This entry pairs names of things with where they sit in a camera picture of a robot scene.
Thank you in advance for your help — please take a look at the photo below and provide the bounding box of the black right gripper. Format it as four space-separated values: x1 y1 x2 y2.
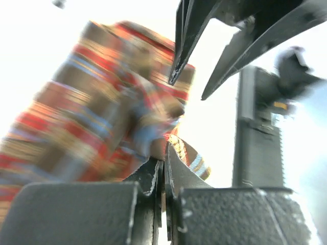
169 0 326 101

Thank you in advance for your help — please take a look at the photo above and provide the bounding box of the plaid long sleeve shirt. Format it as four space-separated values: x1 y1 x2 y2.
1 21 211 219

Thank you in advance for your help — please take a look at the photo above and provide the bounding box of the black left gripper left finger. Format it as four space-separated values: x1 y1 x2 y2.
1 159 160 245

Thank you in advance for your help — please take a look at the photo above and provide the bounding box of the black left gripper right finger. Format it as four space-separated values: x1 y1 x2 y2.
165 144 319 244

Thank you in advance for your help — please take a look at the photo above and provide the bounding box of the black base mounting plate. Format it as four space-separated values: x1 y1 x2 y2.
232 66 285 187

